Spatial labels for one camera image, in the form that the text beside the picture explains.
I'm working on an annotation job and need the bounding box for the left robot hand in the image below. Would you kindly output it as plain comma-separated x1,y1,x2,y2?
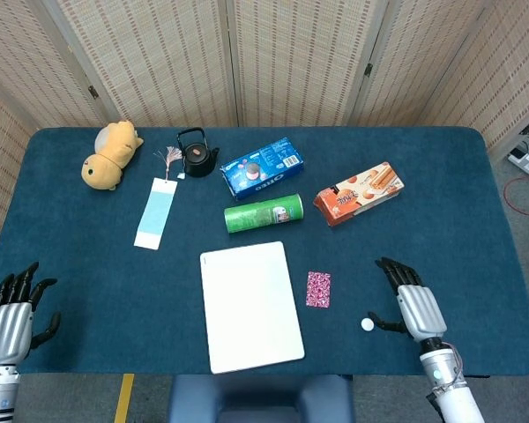
0,262,62,366

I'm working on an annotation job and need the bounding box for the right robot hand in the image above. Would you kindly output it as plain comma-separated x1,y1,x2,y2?
367,256,448,344

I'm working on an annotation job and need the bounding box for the pink patterned card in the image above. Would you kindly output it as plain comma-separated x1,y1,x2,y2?
305,271,332,309

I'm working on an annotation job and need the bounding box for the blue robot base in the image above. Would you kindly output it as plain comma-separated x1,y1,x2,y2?
168,374,356,423

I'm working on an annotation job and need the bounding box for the white rectangular board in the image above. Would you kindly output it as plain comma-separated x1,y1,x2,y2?
199,241,306,375

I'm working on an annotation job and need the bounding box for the blue table cover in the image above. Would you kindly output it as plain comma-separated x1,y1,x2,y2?
0,126,529,378

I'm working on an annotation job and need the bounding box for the orange biscuit box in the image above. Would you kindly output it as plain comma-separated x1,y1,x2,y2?
313,160,406,227

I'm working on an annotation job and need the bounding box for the white power strip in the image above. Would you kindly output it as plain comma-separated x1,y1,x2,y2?
506,147,529,185

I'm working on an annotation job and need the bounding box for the green chips can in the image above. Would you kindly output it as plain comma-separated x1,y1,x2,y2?
223,192,305,234

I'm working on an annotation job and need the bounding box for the blue white tasselled bookmark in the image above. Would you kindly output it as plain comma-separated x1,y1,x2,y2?
133,145,184,251

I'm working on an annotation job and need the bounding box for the yellow plush toy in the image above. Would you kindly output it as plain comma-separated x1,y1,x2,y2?
80,120,145,192

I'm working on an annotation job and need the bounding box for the blue Oreo box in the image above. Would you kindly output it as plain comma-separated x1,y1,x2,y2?
220,136,305,201

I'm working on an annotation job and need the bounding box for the black teapot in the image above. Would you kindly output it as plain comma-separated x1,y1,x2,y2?
176,127,220,179

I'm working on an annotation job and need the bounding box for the woven folding screen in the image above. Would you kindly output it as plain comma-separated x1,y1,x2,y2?
0,0,529,230

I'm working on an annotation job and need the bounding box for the right wrist cable bundle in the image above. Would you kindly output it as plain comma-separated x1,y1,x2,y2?
447,342,467,391

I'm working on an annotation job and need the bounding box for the red cable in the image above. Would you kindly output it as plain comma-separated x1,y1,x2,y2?
503,174,529,218

